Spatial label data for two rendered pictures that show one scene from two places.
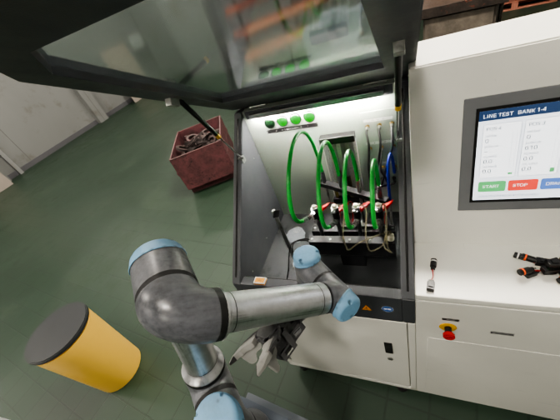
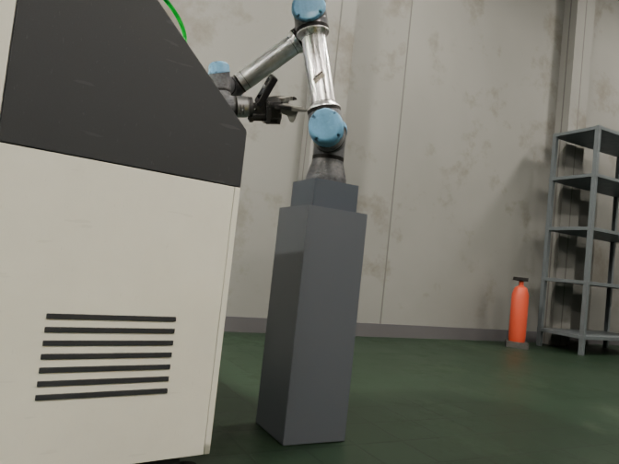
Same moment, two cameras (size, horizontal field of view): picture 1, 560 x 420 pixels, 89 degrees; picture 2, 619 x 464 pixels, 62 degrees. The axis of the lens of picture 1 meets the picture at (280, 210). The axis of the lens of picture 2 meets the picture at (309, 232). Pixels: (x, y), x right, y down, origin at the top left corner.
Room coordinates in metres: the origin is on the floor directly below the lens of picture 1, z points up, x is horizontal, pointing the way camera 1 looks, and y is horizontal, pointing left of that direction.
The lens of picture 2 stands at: (2.04, 1.06, 0.61)
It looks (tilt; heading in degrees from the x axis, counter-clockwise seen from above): 3 degrees up; 204
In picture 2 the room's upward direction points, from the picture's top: 6 degrees clockwise
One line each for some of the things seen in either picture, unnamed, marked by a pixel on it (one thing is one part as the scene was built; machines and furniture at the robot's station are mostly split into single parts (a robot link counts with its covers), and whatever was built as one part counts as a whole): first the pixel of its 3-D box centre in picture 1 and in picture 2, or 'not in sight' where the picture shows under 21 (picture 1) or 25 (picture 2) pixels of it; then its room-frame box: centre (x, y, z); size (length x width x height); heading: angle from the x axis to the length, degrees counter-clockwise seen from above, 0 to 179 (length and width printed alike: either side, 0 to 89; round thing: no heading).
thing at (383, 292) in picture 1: (317, 297); not in sight; (0.65, 0.00, 0.87); 0.62 x 0.04 x 0.16; 58
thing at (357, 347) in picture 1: (335, 347); not in sight; (0.64, 0.01, 0.44); 0.65 x 0.02 x 0.68; 58
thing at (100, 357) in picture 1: (92, 351); not in sight; (1.31, 1.58, 0.31); 0.40 x 0.40 x 0.63
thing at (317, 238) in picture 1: (352, 245); not in sight; (0.79, -0.23, 0.91); 0.34 x 0.10 x 0.15; 58
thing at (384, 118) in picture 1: (380, 147); not in sight; (0.95, -0.47, 1.20); 0.13 x 0.03 x 0.31; 58
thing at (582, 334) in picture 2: not in sight; (601, 244); (-4.23, 1.72, 1.12); 1.17 x 0.52 x 2.25; 141
